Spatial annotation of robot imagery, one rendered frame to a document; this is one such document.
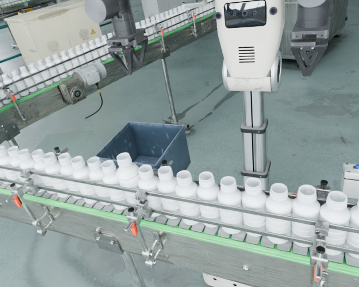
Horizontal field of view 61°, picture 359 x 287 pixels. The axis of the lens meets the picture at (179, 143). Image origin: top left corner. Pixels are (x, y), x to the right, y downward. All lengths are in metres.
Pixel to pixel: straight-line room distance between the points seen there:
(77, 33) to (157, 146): 3.62
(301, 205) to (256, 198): 0.10
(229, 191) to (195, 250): 0.25
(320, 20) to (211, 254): 0.63
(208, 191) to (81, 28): 4.43
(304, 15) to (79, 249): 2.07
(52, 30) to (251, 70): 3.88
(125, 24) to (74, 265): 1.78
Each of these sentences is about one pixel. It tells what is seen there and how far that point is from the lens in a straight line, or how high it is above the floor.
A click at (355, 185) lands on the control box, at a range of 0.88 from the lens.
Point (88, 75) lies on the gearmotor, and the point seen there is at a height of 1.01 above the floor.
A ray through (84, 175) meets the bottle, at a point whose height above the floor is 1.12.
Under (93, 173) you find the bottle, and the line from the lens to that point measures 0.96.
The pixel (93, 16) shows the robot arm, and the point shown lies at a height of 1.55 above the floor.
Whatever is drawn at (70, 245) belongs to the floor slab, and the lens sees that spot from 2.43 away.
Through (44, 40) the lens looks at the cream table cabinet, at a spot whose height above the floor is 0.86.
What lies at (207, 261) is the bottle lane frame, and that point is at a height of 0.89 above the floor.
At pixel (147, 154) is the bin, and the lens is 1.64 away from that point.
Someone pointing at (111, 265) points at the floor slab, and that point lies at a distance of 2.18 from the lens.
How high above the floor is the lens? 1.66
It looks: 33 degrees down
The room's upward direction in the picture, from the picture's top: 11 degrees counter-clockwise
